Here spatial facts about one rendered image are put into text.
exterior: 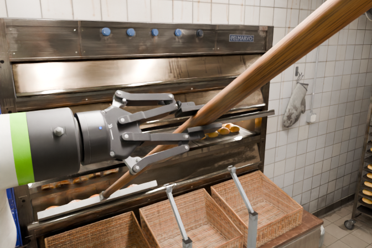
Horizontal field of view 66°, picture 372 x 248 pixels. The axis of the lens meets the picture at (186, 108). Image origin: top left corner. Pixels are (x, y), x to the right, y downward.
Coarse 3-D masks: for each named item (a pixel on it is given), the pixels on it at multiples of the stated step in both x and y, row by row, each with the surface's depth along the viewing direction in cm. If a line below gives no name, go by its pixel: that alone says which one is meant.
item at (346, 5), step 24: (336, 0) 25; (360, 0) 24; (312, 24) 27; (336, 24) 26; (288, 48) 30; (312, 48) 29; (264, 72) 34; (216, 96) 43; (240, 96) 39; (192, 120) 50; (144, 168) 76
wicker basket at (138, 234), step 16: (96, 224) 183; (112, 224) 188; (128, 224) 193; (48, 240) 169; (64, 240) 173; (80, 240) 178; (96, 240) 182; (112, 240) 188; (128, 240) 193; (144, 240) 177
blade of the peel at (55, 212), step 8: (144, 184) 144; (152, 184) 146; (120, 192) 138; (128, 192) 139; (136, 192) 147; (88, 200) 130; (96, 200) 132; (104, 200) 134; (56, 208) 124; (64, 208) 125; (72, 208) 126; (80, 208) 134; (40, 216) 120; (48, 216) 123
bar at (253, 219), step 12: (228, 168) 187; (192, 180) 172; (144, 192) 158; (156, 192) 161; (168, 192) 164; (240, 192) 183; (108, 204) 147; (60, 216) 136; (72, 216) 138; (252, 216) 174; (36, 228) 131; (180, 228) 155; (252, 228) 176; (252, 240) 178
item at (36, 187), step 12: (204, 144) 227; (216, 144) 227; (228, 144) 233; (180, 156) 210; (108, 168) 185; (120, 168) 187; (48, 180) 169; (60, 180) 169; (72, 180) 173; (84, 180) 177; (36, 192) 163
